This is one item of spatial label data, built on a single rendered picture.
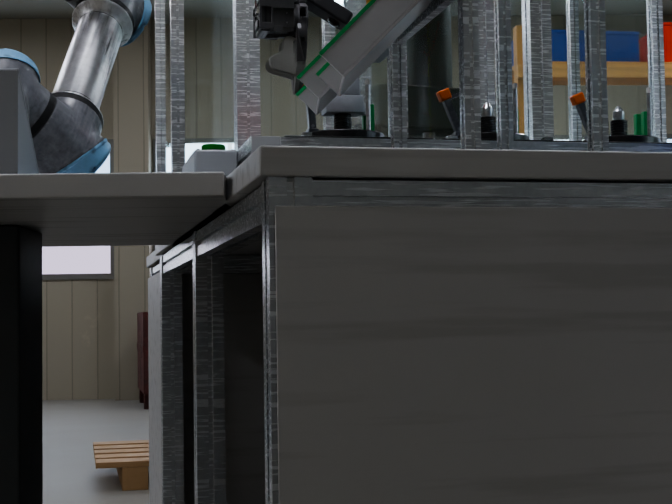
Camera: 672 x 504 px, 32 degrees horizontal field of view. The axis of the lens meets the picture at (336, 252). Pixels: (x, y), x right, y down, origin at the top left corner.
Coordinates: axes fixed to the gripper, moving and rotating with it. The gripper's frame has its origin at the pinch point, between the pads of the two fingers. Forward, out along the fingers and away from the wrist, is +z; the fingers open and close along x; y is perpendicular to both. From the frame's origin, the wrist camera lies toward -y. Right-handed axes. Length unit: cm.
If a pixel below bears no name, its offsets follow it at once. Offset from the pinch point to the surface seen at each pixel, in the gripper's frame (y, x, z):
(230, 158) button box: 11.9, 2.0, 12.4
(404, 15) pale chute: -4.0, 49.2, 0.4
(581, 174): -16, 75, 23
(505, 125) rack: -28.0, 21.0, 9.3
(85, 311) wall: 25, -864, 32
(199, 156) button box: 16.9, 2.0, 12.2
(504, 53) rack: -28.2, 20.5, -2.0
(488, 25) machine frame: -62, -78, -32
